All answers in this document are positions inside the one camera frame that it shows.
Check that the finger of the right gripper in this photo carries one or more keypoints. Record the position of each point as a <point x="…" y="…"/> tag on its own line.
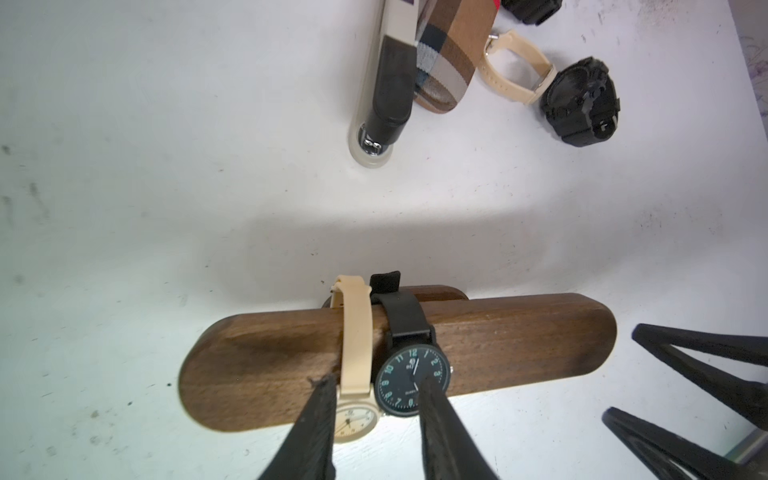
<point x="747" y="398"/>
<point x="669" y="456"/>

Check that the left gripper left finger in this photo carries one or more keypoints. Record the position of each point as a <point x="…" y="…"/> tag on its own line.
<point x="307" y="451"/>

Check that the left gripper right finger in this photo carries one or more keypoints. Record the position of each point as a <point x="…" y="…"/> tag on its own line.
<point x="448" y="451"/>

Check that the beige watch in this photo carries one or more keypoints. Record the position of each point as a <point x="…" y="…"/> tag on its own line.
<point x="357" y="412"/>
<point x="515" y="68"/>

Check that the wooden watch stand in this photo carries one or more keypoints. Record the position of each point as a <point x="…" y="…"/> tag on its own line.
<point x="257" y="370"/>

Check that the black analog watch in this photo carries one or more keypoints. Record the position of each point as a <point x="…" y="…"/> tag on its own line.
<point x="412" y="351"/>

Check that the black sport watch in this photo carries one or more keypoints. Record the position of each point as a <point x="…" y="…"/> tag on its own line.
<point x="532" y="12"/>
<point x="581" y="104"/>

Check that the black and beige stapler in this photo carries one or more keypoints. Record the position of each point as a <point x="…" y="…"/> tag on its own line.
<point x="385" y="103"/>

